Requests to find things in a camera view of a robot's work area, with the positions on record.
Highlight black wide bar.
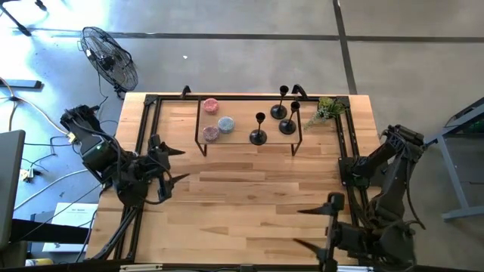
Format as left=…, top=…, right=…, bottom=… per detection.
left=11, top=218, right=90, bottom=245

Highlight black tripod legs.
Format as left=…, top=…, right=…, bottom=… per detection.
left=0, top=0, right=48, bottom=38

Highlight purple patterned candle tin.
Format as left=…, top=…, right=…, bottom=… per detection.
left=202, top=125, right=221, bottom=143

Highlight black flat floor bar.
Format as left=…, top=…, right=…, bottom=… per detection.
left=0, top=79, right=43, bottom=90

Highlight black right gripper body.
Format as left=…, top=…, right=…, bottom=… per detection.
left=332, top=222, right=370, bottom=254

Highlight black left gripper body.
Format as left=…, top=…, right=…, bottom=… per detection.
left=139, top=150, right=171, bottom=190

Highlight black floor fan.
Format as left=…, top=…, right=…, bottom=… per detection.
left=79, top=26, right=139, bottom=100

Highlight green artificial succulent plant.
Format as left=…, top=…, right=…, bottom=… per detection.
left=303, top=96, right=347, bottom=131

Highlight grey metal desk frame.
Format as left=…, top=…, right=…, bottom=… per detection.
left=417, top=96, right=484, bottom=222

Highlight black metal candlestick holder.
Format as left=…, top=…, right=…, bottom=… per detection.
left=278, top=100, right=302, bottom=135
left=249, top=112, right=268, bottom=147
left=270, top=85, right=290, bottom=120

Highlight grey desk panel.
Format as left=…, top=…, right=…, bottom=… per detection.
left=0, top=130, right=26, bottom=250

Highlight white paper sheet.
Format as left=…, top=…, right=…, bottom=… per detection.
left=42, top=202, right=99, bottom=253

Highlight pink patterned candle tin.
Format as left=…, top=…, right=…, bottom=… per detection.
left=202, top=97, right=220, bottom=116

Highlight wooden shelf with black legs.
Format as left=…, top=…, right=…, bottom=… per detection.
left=193, top=94, right=303, bottom=158

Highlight yellow object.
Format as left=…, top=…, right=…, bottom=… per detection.
left=24, top=258, right=54, bottom=267

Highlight blue patterned candle tin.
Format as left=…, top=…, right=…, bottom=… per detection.
left=217, top=116, right=236, bottom=134

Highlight black metal table frame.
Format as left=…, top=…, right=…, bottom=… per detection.
left=85, top=93, right=408, bottom=272

